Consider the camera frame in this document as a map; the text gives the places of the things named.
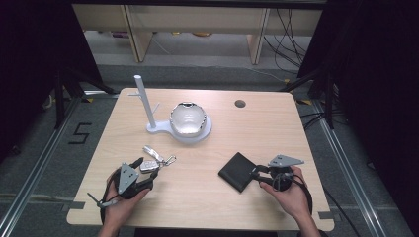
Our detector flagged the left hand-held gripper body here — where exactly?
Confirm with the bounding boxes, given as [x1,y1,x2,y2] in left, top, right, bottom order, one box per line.
[112,162,155,200]

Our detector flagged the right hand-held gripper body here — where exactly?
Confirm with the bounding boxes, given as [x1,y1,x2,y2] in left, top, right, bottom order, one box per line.
[267,154,305,193]

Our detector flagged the silver car key with keychain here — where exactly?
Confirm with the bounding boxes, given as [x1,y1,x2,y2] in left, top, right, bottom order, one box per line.
[139,144,178,175]

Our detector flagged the black leather wallet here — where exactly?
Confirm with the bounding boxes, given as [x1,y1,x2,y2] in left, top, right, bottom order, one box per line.
[217,151,260,194]

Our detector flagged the person's right hand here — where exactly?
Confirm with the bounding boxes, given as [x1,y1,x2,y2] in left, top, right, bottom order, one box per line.
[259,165,312,221]

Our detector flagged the person's left hand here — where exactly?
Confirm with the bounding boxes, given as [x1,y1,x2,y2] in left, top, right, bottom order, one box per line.
[103,169,151,229]

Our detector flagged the white key stand with tray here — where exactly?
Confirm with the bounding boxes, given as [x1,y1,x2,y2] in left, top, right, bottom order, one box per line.
[127,74,213,145]

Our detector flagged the black metal stand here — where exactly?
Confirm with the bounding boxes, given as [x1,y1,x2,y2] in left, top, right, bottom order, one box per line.
[53,63,117,130]
[280,63,336,130]

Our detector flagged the dark curtain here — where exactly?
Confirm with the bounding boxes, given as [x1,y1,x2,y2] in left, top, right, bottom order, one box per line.
[296,0,419,235]
[0,0,104,162]

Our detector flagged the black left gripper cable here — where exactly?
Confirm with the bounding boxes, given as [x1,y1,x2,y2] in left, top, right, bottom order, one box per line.
[86,169,124,225]

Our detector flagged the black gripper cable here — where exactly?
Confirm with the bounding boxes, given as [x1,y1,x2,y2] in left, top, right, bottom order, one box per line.
[86,169,124,225]
[290,172,314,216]

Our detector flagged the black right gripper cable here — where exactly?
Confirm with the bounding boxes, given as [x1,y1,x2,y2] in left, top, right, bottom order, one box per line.
[290,172,314,216]

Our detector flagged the aluminium floor rail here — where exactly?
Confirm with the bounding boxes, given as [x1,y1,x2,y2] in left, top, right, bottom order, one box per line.
[310,98,387,237]
[0,96,84,237]

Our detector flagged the black floor cable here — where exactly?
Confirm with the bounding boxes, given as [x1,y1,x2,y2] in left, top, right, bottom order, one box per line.
[321,186,364,237]

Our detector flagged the black hanging cables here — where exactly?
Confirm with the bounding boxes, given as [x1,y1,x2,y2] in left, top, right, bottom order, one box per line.
[262,8,314,76]

